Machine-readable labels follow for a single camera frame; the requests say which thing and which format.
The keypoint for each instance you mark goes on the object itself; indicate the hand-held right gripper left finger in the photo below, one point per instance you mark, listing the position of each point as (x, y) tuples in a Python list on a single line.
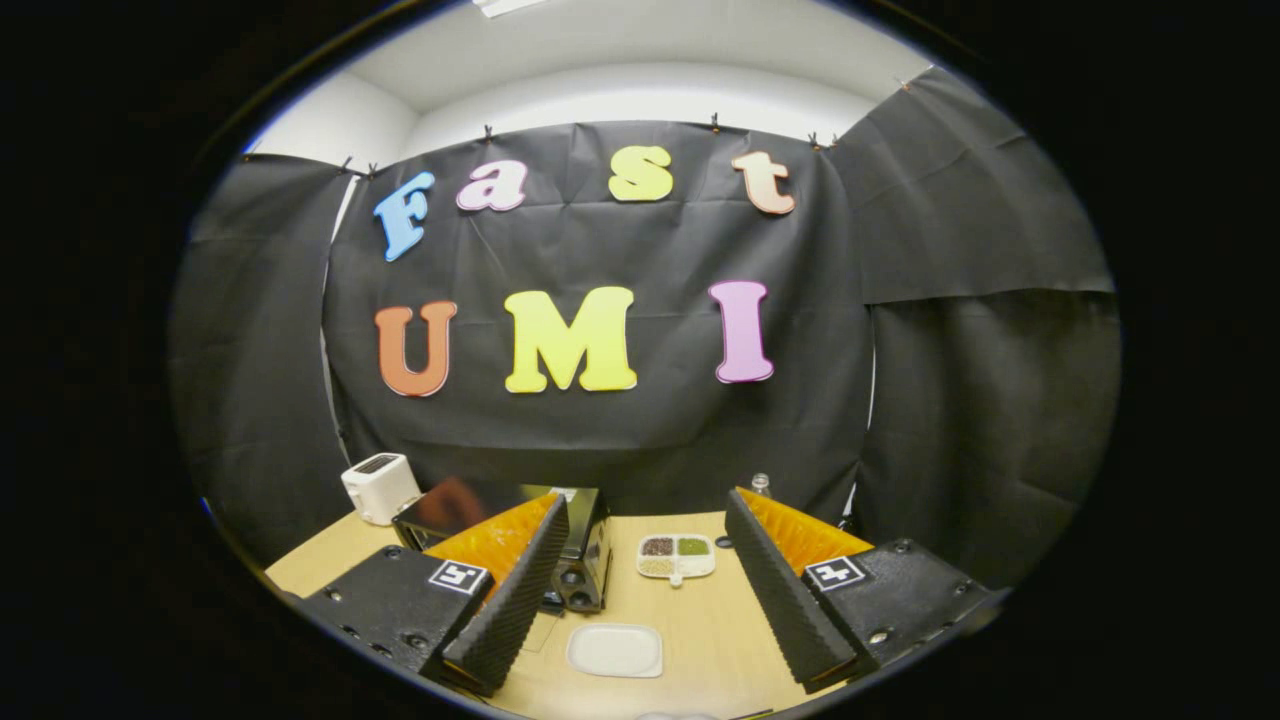
[(510, 600)]

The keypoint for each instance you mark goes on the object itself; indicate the black backdrop cloth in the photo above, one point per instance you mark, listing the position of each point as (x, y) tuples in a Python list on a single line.
[(620, 250)]

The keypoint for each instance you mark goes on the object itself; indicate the long ceiling light panel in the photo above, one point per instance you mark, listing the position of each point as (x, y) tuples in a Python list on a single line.
[(505, 5)]

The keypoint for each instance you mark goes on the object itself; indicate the clear plastic bottle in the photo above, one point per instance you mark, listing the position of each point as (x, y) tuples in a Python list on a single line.
[(760, 485)]

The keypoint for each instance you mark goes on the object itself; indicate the white toaster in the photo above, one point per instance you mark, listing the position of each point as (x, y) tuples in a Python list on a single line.
[(380, 490)]

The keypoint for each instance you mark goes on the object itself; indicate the black electric oven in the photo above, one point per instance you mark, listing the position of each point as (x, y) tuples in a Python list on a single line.
[(588, 550)]

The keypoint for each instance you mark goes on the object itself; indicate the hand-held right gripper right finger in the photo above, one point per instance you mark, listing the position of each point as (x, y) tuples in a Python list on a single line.
[(785, 600)]

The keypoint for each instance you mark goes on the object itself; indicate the row of black cloth clips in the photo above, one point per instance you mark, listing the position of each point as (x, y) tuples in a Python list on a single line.
[(488, 132)]

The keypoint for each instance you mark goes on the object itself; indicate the white divided grain dish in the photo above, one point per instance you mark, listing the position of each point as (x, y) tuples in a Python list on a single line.
[(675, 562)]

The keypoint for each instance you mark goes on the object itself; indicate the white square plate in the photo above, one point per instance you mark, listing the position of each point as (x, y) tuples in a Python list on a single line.
[(615, 650)]

